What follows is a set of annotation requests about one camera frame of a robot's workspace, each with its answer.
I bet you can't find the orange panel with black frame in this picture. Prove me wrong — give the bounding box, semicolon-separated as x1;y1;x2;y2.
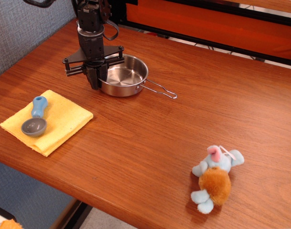
110;0;291;65

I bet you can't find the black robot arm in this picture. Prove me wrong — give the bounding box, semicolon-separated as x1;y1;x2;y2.
62;0;124;90

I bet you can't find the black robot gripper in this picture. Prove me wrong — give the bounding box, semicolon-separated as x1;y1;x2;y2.
62;27;124;90

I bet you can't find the silver pot with wire handle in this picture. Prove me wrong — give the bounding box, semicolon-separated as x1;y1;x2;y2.
99;54;178;99

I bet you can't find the blue scoop with grey bowl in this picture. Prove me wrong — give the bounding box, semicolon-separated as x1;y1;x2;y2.
21;96;48;137

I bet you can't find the yellow folded towel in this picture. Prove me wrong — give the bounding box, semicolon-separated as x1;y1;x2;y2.
0;90;93;157

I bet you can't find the blue and orange plush toy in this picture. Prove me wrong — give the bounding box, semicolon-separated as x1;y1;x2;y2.
191;145;244;214

